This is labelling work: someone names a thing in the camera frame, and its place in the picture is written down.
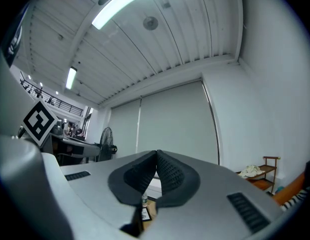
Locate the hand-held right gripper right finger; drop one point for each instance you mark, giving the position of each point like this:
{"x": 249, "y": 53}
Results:
{"x": 207, "y": 209}

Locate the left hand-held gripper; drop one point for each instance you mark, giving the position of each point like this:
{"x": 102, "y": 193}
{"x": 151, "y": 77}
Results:
{"x": 39, "y": 121}

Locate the long ceiling tube light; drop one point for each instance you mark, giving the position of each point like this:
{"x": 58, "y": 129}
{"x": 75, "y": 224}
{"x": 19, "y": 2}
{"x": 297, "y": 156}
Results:
{"x": 119, "y": 6}

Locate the mezzanine railing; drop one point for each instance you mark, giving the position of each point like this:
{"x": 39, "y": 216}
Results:
{"x": 57, "y": 104}

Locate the large grey roller blind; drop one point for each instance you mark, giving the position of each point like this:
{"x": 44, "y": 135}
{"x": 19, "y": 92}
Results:
{"x": 177, "y": 121}

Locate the orange sofa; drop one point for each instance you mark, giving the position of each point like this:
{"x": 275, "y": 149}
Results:
{"x": 290, "y": 189}

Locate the wooden coffee table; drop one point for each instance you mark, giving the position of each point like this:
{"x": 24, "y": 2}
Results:
{"x": 147, "y": 226}

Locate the short ceiling tube light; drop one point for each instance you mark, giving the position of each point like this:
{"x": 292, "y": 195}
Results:
{"x": 70, "y": 78}

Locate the black standing fan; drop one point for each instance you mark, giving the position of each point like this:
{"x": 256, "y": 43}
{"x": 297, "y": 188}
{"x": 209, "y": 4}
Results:
{"x": 106, "y": 144}

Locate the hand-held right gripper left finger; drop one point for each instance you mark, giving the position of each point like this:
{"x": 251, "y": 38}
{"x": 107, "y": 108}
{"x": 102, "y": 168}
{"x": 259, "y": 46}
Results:
{"x": 102, "y": 196}

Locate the clear plastic water bottle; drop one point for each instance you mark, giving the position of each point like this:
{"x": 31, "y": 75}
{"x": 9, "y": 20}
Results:
{"x": 144, "y": 200}

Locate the black framed picture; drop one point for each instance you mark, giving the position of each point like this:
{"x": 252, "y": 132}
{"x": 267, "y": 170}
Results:
{"x": 144, "y": 214}

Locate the person's black-clothed torso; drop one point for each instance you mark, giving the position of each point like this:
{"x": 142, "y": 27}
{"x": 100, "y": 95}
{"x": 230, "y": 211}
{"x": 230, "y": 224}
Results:
{"x": 13, "y": 34}

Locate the black white striped blanket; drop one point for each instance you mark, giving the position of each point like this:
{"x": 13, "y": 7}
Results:
{"x": 305, "y": 184}

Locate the narrow grey roller blind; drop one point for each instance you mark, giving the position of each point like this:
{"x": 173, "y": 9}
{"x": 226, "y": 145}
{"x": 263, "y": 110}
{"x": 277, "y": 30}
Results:
{"x": 124, "y": 129}

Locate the round ceiling fixture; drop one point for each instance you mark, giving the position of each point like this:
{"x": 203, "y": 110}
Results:
{"x": 150, "y": 23}

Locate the wooden shelf rack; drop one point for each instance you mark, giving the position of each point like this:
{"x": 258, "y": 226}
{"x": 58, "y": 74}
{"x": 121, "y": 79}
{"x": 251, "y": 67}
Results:
{"x": 266, "y": 174}

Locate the cream cloth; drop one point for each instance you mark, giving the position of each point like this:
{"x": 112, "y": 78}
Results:
{"x": 251, "y": 171}

